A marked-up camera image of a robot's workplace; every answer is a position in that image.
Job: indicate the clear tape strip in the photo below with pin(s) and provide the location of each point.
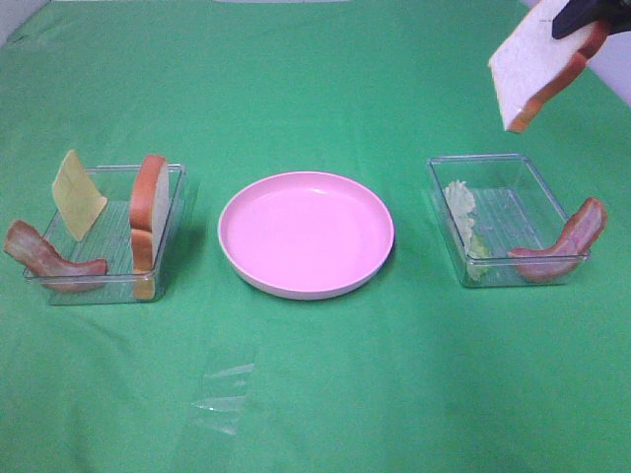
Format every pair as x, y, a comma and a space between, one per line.
222, 391

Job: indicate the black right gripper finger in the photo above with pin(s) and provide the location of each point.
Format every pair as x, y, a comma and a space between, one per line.
577, 14

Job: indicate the green tablecloth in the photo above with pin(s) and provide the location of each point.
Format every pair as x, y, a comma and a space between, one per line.
411, 373

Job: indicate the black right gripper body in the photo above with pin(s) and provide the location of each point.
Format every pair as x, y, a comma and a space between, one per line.
617, 13

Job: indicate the clear plastic container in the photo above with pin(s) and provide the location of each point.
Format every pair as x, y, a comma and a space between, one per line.
109, 238
514, 208

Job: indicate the clear right plastic container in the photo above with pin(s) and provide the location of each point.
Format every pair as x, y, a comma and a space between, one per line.
514, 208

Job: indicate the yellow cheese slice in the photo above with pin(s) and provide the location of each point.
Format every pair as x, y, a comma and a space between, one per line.
77, 199

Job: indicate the clear left plastic container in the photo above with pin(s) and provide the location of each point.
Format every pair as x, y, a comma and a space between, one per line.
109, 238

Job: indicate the bread slice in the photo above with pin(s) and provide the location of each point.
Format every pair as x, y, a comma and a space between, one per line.
531, 67
148, 212

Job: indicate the bacon strip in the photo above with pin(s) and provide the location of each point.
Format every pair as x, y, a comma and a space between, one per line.
27, 246
577, 236

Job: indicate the pink plate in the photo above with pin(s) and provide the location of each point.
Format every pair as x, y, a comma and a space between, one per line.
306, 235

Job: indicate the green lettuce leaf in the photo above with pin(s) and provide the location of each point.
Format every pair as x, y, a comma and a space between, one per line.
469, 246

